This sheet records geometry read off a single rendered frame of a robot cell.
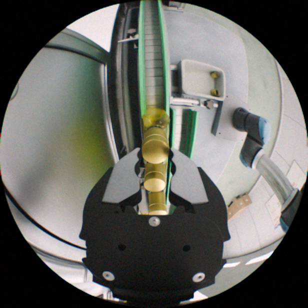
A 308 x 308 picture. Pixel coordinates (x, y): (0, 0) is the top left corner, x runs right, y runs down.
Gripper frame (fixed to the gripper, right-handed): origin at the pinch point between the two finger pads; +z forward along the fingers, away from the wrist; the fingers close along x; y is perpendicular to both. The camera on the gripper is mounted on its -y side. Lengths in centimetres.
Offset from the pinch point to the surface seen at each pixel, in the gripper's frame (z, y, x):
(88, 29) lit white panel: 3.7, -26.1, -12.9
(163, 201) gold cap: -1.0, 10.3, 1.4
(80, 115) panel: 3.4, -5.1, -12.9
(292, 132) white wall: 52, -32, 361
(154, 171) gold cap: 0.7, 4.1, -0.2
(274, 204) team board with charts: -18, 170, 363
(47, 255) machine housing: -18.2, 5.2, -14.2
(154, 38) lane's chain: 27.4, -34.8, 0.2
